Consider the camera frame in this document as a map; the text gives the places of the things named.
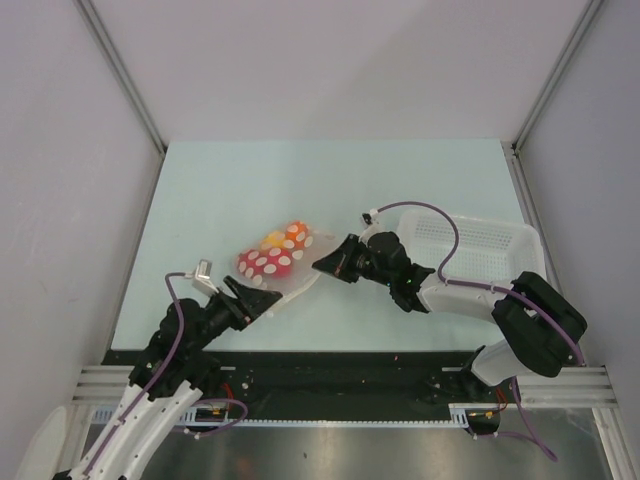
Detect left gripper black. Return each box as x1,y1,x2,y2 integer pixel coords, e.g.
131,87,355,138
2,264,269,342
186,274,281,355

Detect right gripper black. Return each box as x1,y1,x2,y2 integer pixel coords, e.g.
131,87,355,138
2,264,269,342
313,233,394,287

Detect clear polka dot zip bag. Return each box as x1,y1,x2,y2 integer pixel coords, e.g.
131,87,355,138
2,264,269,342
232,219,338,310

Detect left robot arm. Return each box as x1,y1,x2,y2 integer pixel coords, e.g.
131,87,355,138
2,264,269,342
55,276,283,479

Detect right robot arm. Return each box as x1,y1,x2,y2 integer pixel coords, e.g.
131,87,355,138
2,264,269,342
312,232,587,401

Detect red fake fruit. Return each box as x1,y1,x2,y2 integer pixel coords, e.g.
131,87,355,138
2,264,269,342
235,248,293,286

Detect orange fake fruit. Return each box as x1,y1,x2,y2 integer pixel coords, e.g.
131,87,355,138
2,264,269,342
282,220,310,251

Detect yellow fake fruit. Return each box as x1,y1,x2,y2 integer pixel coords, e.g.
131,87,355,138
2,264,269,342
260,230,286,250

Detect white perforated plastic basket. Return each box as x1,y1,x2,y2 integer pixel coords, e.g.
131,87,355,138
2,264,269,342
396,208,547,305

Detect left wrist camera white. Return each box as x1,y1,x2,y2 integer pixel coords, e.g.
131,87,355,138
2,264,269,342
186,259,219,297

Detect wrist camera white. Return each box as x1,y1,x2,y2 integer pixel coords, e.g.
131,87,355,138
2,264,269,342
186,259,219,297
360,209,384,244

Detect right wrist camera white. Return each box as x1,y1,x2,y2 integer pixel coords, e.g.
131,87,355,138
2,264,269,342
360,209,384,244

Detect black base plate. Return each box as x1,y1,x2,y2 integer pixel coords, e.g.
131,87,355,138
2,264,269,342
102,349,586,422

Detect white slotted cable duct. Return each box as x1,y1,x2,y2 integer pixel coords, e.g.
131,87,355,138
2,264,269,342
92,402,501,429

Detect right aluminium side rail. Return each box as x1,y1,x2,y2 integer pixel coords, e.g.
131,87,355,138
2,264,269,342
501,142,563,294

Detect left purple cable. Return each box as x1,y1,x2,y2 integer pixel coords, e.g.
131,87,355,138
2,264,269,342
82,270,199,476

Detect purple cable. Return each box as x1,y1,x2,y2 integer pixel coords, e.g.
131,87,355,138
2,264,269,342
82,270,199,476
369,200,585,461

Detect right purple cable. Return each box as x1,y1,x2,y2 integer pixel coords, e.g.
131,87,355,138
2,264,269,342
369,200,585,461

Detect left aluminium frame post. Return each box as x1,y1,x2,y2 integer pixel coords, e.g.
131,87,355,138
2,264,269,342
72,0,168,158

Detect aluminium frame post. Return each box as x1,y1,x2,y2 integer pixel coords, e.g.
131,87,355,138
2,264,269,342
511,0,608,154
72,0,168,158

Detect right aluminium frame post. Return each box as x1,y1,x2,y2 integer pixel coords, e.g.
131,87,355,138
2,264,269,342
511,0,608,154

